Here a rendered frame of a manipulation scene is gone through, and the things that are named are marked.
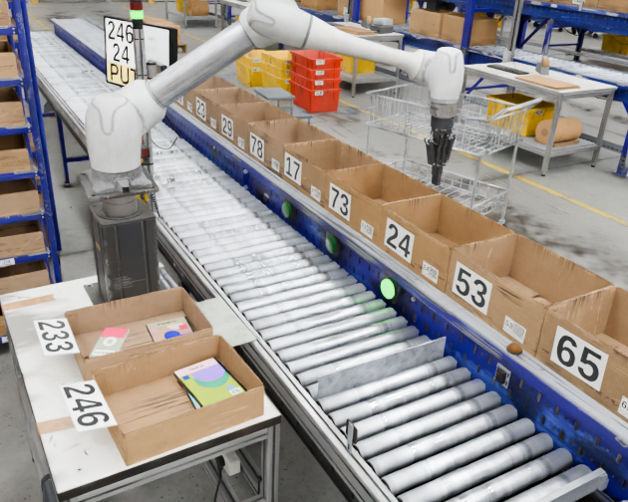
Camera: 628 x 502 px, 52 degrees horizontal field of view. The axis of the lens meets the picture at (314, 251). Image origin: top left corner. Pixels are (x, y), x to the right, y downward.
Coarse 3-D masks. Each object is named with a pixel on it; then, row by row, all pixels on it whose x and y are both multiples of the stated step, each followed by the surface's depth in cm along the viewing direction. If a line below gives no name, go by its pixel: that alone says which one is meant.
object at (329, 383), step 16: (400, 352) 193; (416, 352) 197; (432, 352) 201; (352, 368) 186; (368, 368) 189; (384, 368) 193; (400, 368) 196; (320, 384) 182; (336, 384) 185; (352, 384) 189
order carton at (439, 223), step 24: (384, 216) 233; (408, 216) 243; (432, 216) 249; (456, 216) 242; (480, 216) 231; (384, 240) 236; (432, 240) 211; (456, 240) 245; (480, 240) 210; (408, 264) 226; (432, 264) 214
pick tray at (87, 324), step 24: (72, 312) 199; (96, 312) 203; (120, 312) 207; (144, 312) 211; (168, 312) 216; (192, 312) 209; (96, 336) 202; (144, 336) 203; (192, 336) 191; (96, 360) 178; (120, 360) 181
